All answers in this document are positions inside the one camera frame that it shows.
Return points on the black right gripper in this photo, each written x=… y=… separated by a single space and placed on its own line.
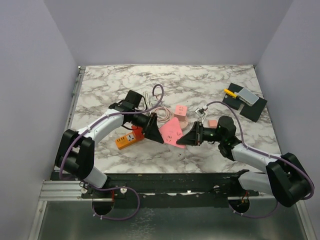
x=193 y=137

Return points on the orange power strip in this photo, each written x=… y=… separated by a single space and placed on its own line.
x=126 y=141

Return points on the pink triangular power strip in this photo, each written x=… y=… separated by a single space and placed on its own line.
x=171 y=132

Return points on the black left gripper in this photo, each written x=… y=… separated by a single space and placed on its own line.
x=150 y=128

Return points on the pink cube socket adapter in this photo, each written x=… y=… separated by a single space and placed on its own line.
x=181 y=112

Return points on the small pink charger adapter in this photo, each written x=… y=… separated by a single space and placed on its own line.
x=212 y=124

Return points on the red cube socket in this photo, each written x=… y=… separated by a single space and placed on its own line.
x=138 y=132

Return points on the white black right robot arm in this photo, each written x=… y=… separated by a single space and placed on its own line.
x=279 y=175

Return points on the round pink power strip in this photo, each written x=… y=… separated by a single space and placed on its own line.
x=184 y=123

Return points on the aluminium frame rail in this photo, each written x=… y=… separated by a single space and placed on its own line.
x=63 y=215

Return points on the white grey network switch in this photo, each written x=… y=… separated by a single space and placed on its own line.
x=247 y=97

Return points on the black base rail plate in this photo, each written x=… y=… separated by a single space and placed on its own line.
x=162 y=190

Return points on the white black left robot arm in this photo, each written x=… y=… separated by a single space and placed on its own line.
x=76 y=152

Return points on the black flat box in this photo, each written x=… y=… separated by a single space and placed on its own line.
x=254 y=112

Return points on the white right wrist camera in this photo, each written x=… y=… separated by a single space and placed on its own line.
x=201 y=112

